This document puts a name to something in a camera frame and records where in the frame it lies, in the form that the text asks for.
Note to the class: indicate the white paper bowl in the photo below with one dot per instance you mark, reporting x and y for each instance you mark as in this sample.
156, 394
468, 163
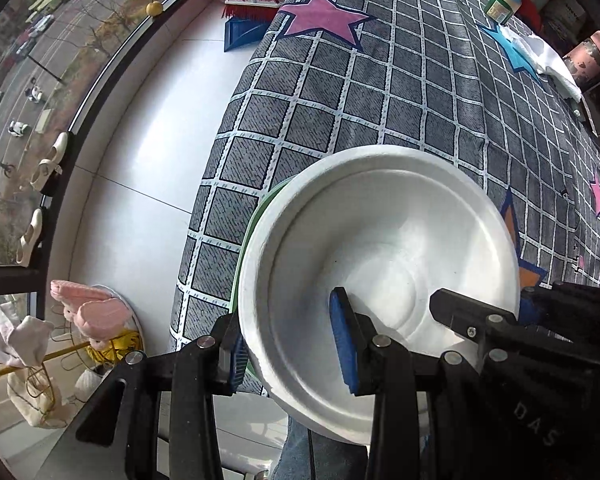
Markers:
380, 240

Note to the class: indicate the green plate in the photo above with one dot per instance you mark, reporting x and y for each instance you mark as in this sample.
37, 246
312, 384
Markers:
250, 220

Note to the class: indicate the blue dustpan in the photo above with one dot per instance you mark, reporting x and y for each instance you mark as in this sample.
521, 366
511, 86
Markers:
242, 32

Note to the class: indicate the person's jeans leg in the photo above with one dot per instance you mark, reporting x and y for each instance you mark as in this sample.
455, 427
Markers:
305, 455

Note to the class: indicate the white sock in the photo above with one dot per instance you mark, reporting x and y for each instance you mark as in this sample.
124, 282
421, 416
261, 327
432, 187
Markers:
15, 335

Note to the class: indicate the green capped bottle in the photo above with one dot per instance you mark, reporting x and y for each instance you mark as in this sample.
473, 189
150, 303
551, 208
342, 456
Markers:
502, 5

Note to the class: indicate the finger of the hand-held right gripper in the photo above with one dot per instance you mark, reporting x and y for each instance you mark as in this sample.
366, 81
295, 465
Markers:
527, 310
460, 312

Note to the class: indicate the black window frame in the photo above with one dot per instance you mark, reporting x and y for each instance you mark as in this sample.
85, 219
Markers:
120, 55

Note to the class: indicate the cream cloth bag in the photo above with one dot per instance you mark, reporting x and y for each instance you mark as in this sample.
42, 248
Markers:
30, 397

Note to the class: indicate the pink plush slippers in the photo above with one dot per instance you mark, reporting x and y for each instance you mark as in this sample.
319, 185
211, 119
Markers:
95, 310

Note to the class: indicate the white cloth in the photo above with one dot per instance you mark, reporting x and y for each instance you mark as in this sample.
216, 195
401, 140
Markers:
545, 55

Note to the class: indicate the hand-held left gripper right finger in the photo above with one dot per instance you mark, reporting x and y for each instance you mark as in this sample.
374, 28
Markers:
341, 340

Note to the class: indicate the grey checked star blanket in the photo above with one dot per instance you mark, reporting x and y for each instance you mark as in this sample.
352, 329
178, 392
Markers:
380, 85

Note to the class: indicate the yellow round fruit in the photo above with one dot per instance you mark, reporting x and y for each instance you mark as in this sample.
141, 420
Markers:
153, 7

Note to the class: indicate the pink cylindrical container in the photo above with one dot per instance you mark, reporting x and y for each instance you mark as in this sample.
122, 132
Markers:
592, 60

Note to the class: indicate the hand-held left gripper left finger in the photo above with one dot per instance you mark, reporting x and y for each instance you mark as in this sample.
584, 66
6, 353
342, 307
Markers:
237, 360

